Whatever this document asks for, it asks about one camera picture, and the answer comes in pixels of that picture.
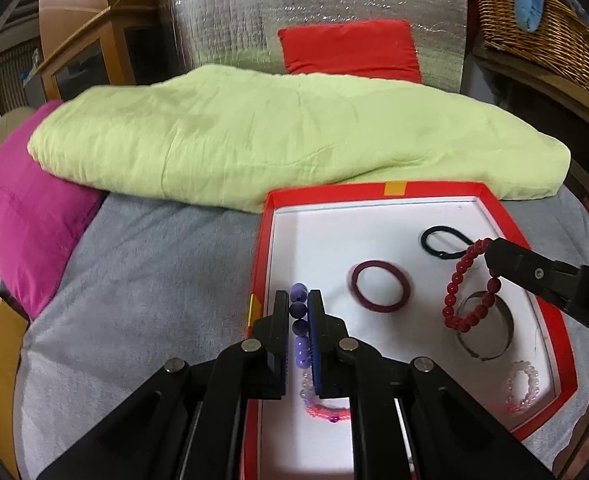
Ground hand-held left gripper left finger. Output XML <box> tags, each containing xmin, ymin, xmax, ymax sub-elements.
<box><xmin>35</xmin><ymin>290</ymin><xmax>293</xmax><ymax>480</ymax></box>

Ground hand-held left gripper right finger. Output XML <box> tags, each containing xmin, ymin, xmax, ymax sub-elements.
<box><xmin>307</xmin><ymin>289</ymin><xmax>556</xmax><ymax>480</ymax></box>

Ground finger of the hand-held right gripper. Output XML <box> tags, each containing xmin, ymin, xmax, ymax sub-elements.
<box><xmin>484</xmin><ymin>237</ymin><xmax>589</xmax><ymax>347</ymax></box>

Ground purple and pink bead bracelet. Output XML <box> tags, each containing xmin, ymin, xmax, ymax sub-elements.
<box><xmin>288</xmin><ymin>282</ymin><xmax>353</xmax><ymax>423</ymax></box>

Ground dark red hair tie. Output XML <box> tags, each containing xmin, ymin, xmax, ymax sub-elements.
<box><xmin>350</xmin><ymin>259</ymin><xmax>411</xmax><ymax>314</ymax></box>

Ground red bead bracelet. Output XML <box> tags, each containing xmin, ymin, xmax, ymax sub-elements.
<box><xmin>443</xmin><ymin>239</ymin><xmax>503</xmax><ymax>334</ymax></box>

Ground black hair tie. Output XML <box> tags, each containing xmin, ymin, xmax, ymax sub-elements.
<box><xmin>420</xmin><ymin>226</ymin><xmax>471</xmax><ymax>261</ymax></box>

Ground red cardboard box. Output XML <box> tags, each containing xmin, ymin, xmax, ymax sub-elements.
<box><xmin>242</xmin><ymin>182</ymin><xmax>580</xmax><ymax>480</ymax></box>

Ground grey bed sheet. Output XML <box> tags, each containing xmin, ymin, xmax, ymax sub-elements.
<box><xmin>0</xmin><ymin>185</ymin><xmax>589</xmax><ymax>480</ymax></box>

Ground light green folded blanket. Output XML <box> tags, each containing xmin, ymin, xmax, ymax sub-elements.
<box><xmin>27</xmin><ymin>64</ymin><xmax>571</xmax><ymax>214</ymax></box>

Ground wicker basket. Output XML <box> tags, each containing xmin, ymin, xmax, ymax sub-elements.
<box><xmin>471</xmin><ymin>0</ymin><xmax>589</xmax><ymax>102</ymax></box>

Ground red cushion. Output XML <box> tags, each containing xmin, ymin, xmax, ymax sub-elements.
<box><xmin>278</xmin><ymin>20</ymin><xmax>421</xmax><ymax>84</ymax></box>

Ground magenta pillow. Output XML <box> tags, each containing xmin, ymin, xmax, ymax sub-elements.
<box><xmin>0</xmin><ymin>100</ymin><xmax>106</xmax><ymax>321</ymax></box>

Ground wooden cabinet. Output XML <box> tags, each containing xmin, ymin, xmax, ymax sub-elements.
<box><xmin>38</xmin><ymin>0</ymin><xmax>176</xmax><ymax>104</ymax></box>

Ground pale pink bead bracelet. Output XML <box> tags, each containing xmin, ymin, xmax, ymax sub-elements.
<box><xmin>503</xmin><ymin>360</ymin><xmax>543</xmax><ymax>414</ymax></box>

